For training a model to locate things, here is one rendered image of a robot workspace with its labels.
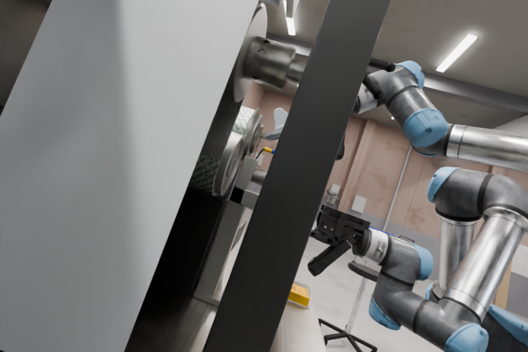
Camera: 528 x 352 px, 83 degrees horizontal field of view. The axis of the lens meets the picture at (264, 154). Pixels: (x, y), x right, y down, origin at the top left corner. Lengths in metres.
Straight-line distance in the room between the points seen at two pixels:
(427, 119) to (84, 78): 0.57
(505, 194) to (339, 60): 0.72
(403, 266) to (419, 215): 10.29
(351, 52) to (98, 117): 0.28
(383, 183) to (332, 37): 10.54
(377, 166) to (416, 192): 1.45
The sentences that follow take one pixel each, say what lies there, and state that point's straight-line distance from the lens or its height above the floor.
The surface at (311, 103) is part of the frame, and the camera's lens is 0.26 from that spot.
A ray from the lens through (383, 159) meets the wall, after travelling 10.86.
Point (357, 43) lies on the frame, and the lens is 0.28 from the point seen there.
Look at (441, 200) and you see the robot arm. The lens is 0.99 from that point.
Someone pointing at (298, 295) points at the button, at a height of 0.92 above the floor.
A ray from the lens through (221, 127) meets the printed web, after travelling 0.51.
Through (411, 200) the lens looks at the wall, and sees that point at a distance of 10.98.
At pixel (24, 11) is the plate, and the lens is 0.58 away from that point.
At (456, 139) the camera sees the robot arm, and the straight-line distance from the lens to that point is 0.76.
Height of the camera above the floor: 1.17
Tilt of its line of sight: 5 degrees up
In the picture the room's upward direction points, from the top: 20 degrees clockwise
